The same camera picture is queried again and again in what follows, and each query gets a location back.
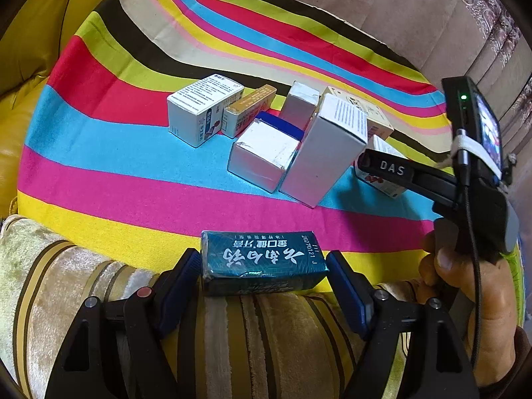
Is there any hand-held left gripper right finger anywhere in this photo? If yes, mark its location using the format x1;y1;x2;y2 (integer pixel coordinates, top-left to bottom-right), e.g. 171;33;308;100
325;250;478;399

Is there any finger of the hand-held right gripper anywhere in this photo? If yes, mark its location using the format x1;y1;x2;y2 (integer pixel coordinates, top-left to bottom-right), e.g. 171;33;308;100
358;151;459;213

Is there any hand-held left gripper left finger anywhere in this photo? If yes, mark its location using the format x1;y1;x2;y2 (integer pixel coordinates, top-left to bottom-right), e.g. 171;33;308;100
45;248;204;399

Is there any white box with red print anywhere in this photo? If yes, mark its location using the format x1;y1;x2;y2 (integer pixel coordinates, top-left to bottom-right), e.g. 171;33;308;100
355;135;410;199

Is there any white box with text panel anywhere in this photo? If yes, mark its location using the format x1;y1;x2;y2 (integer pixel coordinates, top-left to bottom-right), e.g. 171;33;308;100
279;93;368;208

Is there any teal toothpaste box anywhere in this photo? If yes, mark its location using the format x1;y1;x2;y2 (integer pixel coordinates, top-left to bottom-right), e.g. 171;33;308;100
200;230;329;297

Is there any small white taped box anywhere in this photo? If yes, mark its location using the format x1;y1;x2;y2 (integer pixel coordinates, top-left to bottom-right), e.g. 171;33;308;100
282;81;321;131

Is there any white box with navy side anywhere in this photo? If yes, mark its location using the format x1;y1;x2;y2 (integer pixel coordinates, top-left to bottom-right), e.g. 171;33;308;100
227;111;305;194

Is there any yellow orange box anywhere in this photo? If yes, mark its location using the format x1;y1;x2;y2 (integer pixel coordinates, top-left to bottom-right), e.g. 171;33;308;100
222;85;277;139

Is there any white box with blue print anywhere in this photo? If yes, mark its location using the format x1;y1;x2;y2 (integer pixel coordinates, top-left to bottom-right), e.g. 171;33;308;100
167;74;244;148

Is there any person's right hand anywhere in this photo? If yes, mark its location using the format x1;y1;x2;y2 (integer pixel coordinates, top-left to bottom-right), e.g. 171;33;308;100
416;233;518;388

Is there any beige box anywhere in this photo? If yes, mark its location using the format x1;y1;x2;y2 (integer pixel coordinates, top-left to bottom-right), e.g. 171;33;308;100
324;86;395;140

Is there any striped velvet cushion with fringe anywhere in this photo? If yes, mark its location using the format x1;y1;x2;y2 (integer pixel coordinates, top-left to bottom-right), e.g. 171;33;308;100
0;214;416;399

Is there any multicoloured striped cloth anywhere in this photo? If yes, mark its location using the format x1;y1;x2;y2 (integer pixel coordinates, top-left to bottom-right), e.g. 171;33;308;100
14;0;458;269

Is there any yellow leather sofa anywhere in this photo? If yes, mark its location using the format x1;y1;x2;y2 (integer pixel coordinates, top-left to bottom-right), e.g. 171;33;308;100
0;0;150;221

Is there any black cable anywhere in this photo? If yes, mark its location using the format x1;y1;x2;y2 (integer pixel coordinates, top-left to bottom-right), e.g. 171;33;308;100
455;150;485;387

